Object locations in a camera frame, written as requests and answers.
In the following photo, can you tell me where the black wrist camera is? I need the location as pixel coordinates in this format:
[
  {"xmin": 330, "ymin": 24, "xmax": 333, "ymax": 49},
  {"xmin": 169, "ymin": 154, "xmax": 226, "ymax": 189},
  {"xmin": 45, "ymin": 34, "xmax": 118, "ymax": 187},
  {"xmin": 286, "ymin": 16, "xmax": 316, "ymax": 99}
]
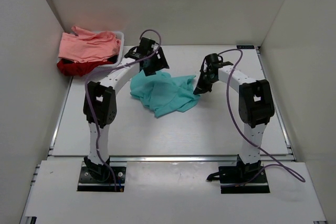
[
  {"xmin": 124, "ymin": 37, "xmax": 156, "ymax": 60},
  {"xmin": 201, "ymin": 54, "xmax": 233, "ymax": 72}
]

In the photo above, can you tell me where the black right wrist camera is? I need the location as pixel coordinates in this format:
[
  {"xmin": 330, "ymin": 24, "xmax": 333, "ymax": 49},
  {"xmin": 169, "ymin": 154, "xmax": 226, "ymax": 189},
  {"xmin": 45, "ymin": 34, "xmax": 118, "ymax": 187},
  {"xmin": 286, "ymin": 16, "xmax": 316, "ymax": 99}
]
[{"xmin": 201, "ymin": 54, "xmax": 233, "ymax": 72}]

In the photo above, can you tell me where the white plastic basket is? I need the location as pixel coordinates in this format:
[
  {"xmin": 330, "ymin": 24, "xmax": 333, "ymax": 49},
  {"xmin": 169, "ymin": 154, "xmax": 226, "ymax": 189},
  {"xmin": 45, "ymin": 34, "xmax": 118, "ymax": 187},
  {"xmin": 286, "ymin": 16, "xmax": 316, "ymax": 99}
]
[{"xmin": 89, "ymin": 30, "xmax": 125, "ymax": 74}]

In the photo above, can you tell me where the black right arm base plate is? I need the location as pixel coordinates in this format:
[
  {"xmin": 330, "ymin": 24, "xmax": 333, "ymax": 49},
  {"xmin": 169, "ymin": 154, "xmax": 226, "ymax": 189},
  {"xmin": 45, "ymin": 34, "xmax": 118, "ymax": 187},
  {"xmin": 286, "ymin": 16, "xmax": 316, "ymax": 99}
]
[{"xmin": 206, "ymin": 156, "xmax": 270, "ymax": 194}]

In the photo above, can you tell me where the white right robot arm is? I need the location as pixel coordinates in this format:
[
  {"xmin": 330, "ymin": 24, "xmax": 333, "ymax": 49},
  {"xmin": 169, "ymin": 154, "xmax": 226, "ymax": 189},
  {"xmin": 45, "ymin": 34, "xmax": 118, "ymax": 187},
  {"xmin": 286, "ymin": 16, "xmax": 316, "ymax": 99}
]
[{"xmin": 193, "ymin": 54, "xmax": 275, "ymax": 182}]

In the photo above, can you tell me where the pink t shirt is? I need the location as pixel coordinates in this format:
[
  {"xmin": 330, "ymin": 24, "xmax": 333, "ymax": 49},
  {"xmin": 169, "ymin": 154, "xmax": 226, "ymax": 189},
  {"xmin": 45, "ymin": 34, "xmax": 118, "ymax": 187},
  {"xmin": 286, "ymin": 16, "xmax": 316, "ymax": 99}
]
[{"xmin": 58, "ymin": 26, "xmax": 122, "ymax": 63}]

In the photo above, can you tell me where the teal t shirt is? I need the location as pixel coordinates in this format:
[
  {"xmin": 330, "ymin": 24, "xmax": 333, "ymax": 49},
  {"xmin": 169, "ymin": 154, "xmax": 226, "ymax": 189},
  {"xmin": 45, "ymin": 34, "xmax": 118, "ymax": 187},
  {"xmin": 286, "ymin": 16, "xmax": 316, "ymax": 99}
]
[{"xmin": 130, "ymin": 71, "xmax": 200, "ymax": 118}]

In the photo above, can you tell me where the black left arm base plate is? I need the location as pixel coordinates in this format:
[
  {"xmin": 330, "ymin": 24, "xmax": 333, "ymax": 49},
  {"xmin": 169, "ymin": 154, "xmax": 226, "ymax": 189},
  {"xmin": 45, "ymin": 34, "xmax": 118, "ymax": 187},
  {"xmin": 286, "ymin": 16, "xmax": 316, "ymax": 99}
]
[{"xmin": 77, "ymin": 166, "xmax": 127, "ymax": 193}]

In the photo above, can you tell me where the red t shirt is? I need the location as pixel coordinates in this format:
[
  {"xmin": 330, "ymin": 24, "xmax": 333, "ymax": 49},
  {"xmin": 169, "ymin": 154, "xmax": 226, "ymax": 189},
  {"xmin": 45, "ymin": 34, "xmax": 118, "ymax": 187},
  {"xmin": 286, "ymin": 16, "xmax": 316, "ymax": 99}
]
[{"xmin": 57, "ymin": 59, "xmax": 104, "ymax": 77}]

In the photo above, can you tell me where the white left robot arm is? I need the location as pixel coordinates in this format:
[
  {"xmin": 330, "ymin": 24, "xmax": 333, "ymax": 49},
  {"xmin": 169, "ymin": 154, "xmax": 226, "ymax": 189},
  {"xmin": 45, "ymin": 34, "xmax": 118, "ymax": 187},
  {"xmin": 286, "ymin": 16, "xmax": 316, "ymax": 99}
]
[{"xmin": 83, "ymin": 45, "xmax": 169, "ymax": 183}]

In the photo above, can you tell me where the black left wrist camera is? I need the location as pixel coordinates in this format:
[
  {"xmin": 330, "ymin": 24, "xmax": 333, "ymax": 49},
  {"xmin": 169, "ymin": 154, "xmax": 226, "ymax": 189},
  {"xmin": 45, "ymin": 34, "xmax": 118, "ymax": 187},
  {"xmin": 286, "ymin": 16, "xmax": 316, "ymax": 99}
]
[{"xmin": 124, "ymin": 37, "xmax": 156, "ymax": 60}]

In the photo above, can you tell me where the aluminium table rail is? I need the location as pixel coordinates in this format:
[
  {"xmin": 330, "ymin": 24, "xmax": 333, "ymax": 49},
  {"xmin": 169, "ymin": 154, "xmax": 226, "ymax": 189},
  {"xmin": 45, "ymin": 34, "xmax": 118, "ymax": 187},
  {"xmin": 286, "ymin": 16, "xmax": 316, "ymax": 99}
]
[{"xmin": 104, "ymin": 155, "xmax": 293, "ymax": 163}]

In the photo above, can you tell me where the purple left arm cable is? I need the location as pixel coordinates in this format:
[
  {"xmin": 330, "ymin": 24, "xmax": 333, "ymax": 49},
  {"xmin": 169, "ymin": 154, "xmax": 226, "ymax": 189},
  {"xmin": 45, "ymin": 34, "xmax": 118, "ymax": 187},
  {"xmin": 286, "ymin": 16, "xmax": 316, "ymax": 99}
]
[{"xmin": 83, "ymin": 29, "xmax": 162, "ymax": 192}]

